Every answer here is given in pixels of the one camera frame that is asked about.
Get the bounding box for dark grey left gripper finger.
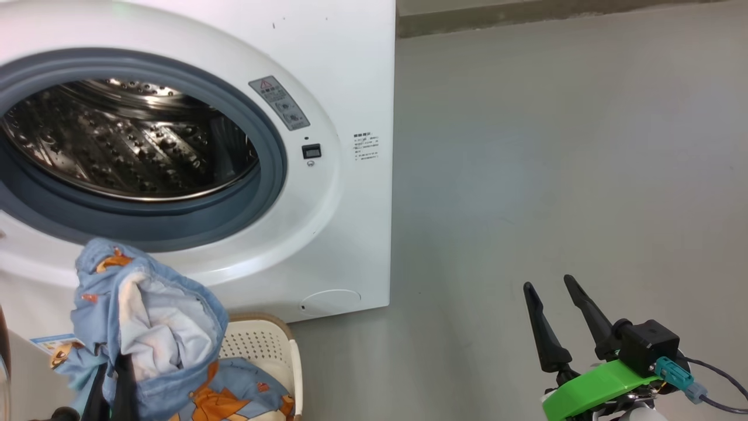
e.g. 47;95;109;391
111;353;141;421
82;363;112;421

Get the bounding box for blue clothes with orange print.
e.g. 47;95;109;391
50;238;296;421

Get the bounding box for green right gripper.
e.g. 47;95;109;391
523;275;664;421

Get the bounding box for cream perforated laundry basket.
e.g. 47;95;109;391
219;313;304;421

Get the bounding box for blue energy label sticker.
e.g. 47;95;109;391
30;333;77;355

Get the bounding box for thin black cable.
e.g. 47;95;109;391
681;357;748;415

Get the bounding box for white front-load washing machine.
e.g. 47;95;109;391
0;0;397;323

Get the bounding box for grey warning label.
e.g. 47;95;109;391
249;75;310;131

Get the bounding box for teal cable connector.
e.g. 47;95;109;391
654;357;708;404

